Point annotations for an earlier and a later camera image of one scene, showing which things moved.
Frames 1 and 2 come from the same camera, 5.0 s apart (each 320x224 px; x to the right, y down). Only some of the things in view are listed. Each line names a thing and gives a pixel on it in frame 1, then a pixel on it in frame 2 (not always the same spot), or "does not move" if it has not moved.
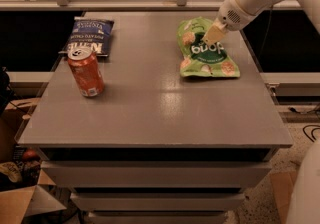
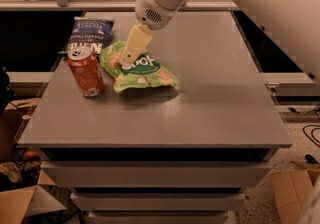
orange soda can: x=87 y=71 does not move
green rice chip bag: x=200 y=59 -> x=144 y=71
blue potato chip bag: x=90 y=33 does not move
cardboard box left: x=16 y=204 does not move
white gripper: x=231 y=15 -> x=150 y=10
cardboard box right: x=283 y=183 does not move
